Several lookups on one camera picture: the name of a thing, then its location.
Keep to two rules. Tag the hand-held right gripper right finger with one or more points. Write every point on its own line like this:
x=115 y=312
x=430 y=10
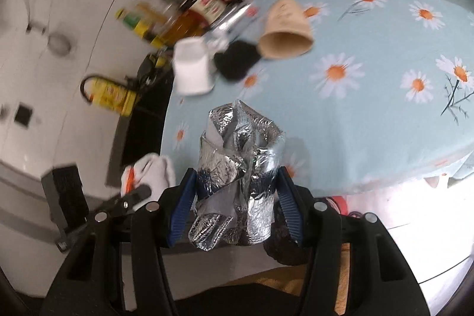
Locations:
x=290 y=206

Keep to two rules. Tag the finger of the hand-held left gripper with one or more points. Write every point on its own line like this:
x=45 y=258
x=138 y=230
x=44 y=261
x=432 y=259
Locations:
x=137 y=194

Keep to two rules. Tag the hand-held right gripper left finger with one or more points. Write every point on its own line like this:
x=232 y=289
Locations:
x=181 y=206

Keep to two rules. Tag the white tissue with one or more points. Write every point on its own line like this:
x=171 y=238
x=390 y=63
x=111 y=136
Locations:
x=155 y=171

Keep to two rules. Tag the silver foil bag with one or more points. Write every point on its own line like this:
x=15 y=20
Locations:
x=237 y=160

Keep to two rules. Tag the white cup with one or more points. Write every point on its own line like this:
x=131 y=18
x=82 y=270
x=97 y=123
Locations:
x=190 y=68

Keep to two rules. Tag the black cloth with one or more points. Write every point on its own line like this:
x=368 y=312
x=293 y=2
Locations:
x=235 y=60

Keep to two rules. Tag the tan paper cup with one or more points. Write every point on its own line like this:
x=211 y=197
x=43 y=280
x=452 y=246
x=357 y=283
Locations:
x=287 y=23

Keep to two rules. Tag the brown wooden stool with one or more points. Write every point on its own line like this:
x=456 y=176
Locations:
x=259 y=279

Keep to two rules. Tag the yellow oil jug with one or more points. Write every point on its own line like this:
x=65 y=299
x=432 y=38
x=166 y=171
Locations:
x=111 y=97

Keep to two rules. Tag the daisy print tablecloth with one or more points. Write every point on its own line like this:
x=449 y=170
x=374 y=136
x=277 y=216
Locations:
x=370 y=123

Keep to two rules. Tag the metal strainer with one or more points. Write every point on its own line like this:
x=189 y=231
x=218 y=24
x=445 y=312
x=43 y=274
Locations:
x=59 y=44

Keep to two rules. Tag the black wall socket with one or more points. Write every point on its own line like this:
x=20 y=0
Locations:
x=23 y=115

